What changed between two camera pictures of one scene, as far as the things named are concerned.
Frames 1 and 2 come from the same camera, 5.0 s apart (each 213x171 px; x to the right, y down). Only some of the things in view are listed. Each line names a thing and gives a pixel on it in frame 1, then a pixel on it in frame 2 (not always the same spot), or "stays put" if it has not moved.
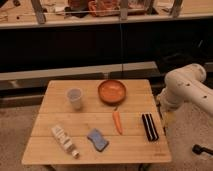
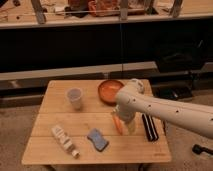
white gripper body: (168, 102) to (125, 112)
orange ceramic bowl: (112, 92) stays put
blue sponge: (96, 138) stays put
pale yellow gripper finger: (169, 118) to (131, 126)
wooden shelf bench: (35, 13) stays put
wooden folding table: (98, 121) stays put
